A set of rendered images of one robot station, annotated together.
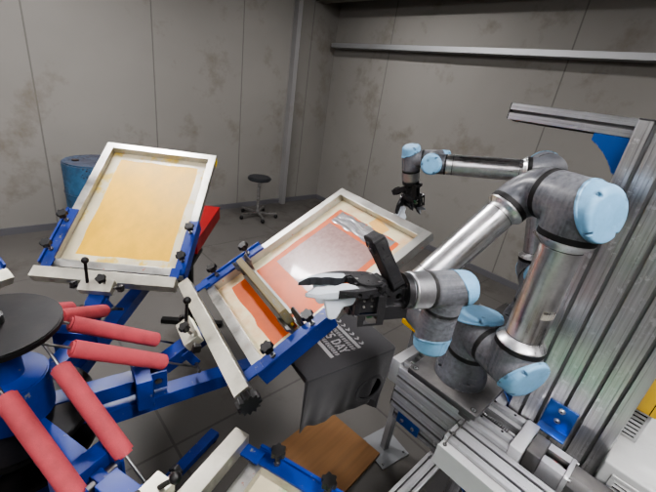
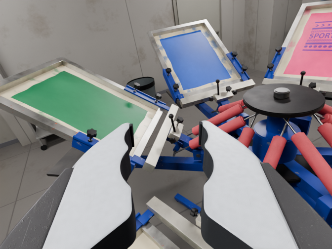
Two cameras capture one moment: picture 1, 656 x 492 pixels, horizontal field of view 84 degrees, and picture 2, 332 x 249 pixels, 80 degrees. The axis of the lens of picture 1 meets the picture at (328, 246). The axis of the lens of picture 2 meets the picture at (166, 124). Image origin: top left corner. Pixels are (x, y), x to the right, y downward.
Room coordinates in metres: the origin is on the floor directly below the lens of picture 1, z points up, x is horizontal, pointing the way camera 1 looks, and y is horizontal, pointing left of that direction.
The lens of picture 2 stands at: (0.60, -0.07, 1.74)
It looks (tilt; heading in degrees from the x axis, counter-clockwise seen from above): 31 degrees down; 116
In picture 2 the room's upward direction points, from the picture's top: 11 degrees counter-clockwise
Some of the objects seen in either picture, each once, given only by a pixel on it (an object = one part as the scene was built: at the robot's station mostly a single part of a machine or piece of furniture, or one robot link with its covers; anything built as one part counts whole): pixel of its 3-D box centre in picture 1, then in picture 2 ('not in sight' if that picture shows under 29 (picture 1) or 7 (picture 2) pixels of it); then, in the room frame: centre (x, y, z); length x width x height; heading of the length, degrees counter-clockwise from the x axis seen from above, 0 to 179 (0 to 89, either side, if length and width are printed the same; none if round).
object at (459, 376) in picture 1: (464, 361); not in sight; (0.88, -0.45, 1.31); 0.15 x 0.15 x 0.10
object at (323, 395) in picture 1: (343, 389); not in sight; (1.25, -0.16, 0.77); 0.46 x 0.09 x 0.36; 127
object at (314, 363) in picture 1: (326, 333); not in sight; (1.40, -0.06, 0.95); 0.48 x 0.44 x 0.01; 127
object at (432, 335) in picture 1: (430, 323); not in sight; (0.68, -0.25, 1.56); 0.11 x 0.08 x 0.11; 21
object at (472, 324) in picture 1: (477, 331); not in sight; (0.88, -0.46, 1.42); 0.13 x 0.12 x 0.14; 21
